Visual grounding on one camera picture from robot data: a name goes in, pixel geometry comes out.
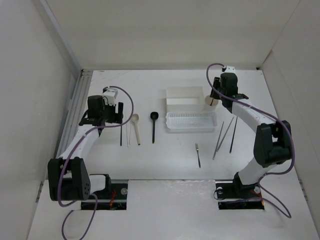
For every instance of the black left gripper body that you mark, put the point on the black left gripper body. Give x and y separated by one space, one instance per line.
109 114

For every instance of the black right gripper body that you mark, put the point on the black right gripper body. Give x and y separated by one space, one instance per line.
216 84

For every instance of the clear chopstick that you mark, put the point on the clear chopstick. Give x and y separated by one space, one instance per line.
128 134

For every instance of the black chopstick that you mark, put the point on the black chopstick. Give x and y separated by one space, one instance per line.
121 136
233 136

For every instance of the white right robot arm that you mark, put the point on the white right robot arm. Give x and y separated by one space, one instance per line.
273 140

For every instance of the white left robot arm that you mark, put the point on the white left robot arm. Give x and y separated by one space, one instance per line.
68 178

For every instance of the beige wooden spoon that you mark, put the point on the beige wooden spoon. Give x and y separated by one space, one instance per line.
135 120

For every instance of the white paper cup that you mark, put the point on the white paper cup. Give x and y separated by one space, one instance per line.
210 103

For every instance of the black spoon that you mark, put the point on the black spoon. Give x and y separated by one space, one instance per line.
154 116

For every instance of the white square box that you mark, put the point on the white square box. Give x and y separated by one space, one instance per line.
185 99

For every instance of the white perforated basket tray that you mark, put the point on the white perforated basket tray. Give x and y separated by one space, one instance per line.
191 122

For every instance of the metal chopstick left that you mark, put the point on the metal chopstick left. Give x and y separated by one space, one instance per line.
218 140

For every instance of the small metal fork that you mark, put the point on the small metal fork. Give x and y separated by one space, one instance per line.
198 155

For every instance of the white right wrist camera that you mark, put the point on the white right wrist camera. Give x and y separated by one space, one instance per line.
229 69

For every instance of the aluminium rail frame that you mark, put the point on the aluminium rail frame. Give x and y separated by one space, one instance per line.
79 82

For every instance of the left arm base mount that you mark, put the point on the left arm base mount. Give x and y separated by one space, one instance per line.
114 196

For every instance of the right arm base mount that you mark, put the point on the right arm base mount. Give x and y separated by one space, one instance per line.
231 196

